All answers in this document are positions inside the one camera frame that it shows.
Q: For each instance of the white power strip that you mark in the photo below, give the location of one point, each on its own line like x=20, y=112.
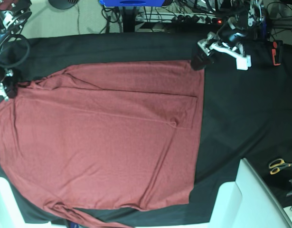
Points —
x=200, y=19

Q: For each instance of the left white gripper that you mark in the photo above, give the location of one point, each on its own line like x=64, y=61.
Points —
x=202, y=55

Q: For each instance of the orange and black clamp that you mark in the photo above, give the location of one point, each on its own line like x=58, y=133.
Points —
x=277, y=52

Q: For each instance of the yellow-handled scissors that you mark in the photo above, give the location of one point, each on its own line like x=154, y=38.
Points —
x=278, y=165

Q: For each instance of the red long-sleeve T-shirt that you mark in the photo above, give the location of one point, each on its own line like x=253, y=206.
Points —
x=104, y=136

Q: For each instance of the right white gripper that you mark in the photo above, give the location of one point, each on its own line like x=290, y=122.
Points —
x=12, y=89

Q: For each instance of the black round base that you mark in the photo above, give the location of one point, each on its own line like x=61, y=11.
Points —
x=63, y=4

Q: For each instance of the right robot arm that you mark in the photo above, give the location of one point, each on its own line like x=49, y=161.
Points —
x=13, y=17

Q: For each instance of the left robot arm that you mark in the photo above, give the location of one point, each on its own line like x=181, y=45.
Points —
x=243, y=22

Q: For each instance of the black stand post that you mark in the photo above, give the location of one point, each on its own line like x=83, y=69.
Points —
x=128, y=18

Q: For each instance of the blue plastic box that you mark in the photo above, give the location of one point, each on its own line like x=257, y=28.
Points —
x=132, y=3

